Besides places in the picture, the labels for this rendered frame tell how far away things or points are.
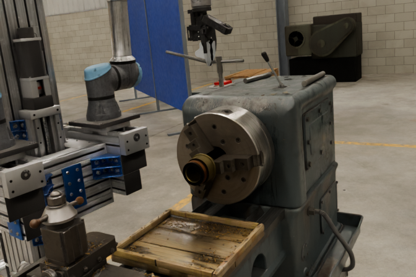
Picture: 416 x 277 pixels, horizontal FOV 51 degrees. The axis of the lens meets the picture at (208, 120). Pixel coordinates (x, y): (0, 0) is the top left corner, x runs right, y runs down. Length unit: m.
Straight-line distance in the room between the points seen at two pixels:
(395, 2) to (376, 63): 1.46
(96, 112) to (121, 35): 0.35
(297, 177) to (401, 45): 9.87
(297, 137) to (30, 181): 0.91
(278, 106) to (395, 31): 9.88
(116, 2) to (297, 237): 1.20
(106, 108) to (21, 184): 0.53
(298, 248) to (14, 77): 1.27
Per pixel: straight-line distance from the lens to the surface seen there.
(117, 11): 1.97
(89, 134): 1.98
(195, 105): 1.63
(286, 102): 1.48
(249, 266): 1.40
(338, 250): 2.00
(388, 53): 11.35
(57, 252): 1.07
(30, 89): 1.84
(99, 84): 1.90
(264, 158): 1.40
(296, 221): 1.60
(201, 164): 1.32
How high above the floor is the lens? 1.51
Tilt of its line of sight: 12 degrees down
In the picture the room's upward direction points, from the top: 5 degrees counter-clockwise
